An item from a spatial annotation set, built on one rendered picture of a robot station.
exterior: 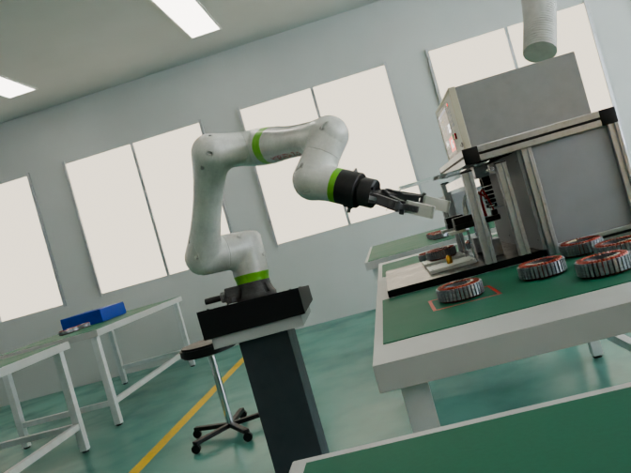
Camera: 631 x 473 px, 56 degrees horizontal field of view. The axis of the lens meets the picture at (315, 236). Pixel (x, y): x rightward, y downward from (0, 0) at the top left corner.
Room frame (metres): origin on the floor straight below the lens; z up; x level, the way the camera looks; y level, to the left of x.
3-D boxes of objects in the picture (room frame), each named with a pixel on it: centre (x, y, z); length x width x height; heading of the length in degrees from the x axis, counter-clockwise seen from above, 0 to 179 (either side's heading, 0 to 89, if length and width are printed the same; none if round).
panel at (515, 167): (2.06, -0.67, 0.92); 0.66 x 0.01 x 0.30; 173
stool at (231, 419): (3.51, 0.77, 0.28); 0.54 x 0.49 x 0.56; 83
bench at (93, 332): (5.45, 2.11, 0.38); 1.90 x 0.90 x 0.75; 173
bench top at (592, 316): (2.06, -0.66, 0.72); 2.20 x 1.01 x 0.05; 173
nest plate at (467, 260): (1.97, -0.41, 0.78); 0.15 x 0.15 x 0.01; 83
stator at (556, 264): (1.43, -0.50, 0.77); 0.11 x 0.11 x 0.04
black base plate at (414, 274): (2.09, -0.43, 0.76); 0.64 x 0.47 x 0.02; 173
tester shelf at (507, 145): (2.05, -0.74, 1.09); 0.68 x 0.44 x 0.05; 173
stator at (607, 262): (1.26, -0.57, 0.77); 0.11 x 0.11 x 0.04
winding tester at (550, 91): (2.04, -0.74, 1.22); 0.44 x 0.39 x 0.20; 173
